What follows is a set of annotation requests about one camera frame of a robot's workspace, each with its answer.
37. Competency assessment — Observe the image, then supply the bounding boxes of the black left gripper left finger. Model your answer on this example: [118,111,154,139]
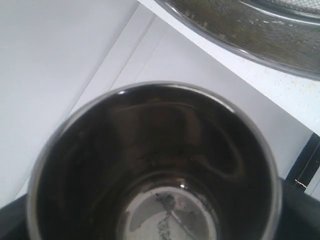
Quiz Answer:
[0,194,30,240]

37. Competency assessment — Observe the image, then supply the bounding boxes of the stainless steel cup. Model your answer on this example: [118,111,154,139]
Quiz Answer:
[26,82,282,240]

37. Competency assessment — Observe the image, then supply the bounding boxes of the round stainless steel sieve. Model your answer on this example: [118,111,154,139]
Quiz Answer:
[158,0,320,80]

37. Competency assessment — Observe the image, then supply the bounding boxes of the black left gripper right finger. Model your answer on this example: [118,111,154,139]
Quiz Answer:
[274,179,320,240]

